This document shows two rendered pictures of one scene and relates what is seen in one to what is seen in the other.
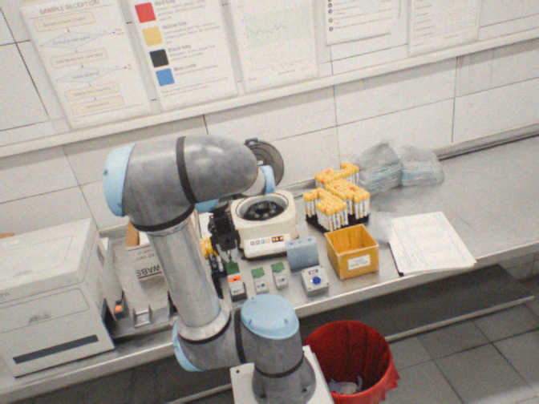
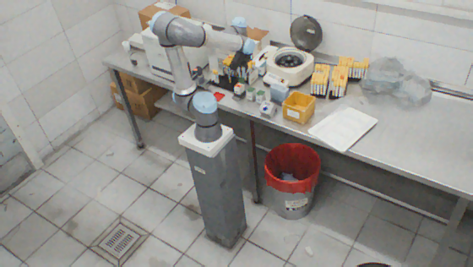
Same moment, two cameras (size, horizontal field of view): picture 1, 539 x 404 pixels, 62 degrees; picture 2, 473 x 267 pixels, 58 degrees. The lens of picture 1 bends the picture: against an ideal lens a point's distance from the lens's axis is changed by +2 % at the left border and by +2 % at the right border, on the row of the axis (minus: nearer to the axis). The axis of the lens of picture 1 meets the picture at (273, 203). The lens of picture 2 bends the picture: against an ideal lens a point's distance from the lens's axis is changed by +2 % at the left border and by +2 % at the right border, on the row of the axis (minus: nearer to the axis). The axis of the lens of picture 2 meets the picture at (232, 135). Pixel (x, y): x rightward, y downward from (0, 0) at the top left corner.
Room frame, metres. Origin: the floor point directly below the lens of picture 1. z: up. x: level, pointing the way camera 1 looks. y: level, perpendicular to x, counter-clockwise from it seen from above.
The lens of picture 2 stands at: (-0.32, -1.23, 2.40)
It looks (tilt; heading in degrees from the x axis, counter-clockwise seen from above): 43 degrees down; 47
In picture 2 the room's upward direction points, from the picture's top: 8 degrees counter-clockwise
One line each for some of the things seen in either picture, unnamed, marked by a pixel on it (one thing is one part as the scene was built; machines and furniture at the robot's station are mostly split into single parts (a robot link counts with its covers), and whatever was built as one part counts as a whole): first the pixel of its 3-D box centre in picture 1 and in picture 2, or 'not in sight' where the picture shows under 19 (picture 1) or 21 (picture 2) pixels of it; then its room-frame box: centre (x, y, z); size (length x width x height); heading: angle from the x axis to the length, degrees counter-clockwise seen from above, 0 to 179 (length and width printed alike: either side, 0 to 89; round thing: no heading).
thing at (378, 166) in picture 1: (374, 163); (384, 69); (1.63, -0.45, 0.97); 0.26 x 0.17 x 0.19; 112
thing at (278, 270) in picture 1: (279, 275); (260, 97); (1.09, 0.02, 0.91); 0.05 x 0.04 x 0.07; 8
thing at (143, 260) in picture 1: (167, 234); (243, 46); (1.39, 0.41, 0.95); 0.29 x 0.25 x 0.15; 8
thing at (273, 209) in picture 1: (263, 212); (289, 62); (1.40, 0.04, 0.97); 0.15 x 0.15 x 0.07
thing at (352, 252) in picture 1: (351, 252); (298, 107); (1.13, -0.22, 0.93); 0.13 x 0.13 x 0.10; 7
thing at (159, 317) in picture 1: (135, 321); (195, 79); (0.99, 0.46, 0.92); 0.21 x 0.07 x 0.05; 98
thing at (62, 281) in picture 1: (59, 292); (177, 49); (1.06, 0.66, 1.03); 0.31 x 0.27 x 0.30; 98
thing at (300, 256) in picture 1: (301, 254); (279, 94); (1.16, -0.06, 0.92); 0.10 x 0.07 x 0.10; 92
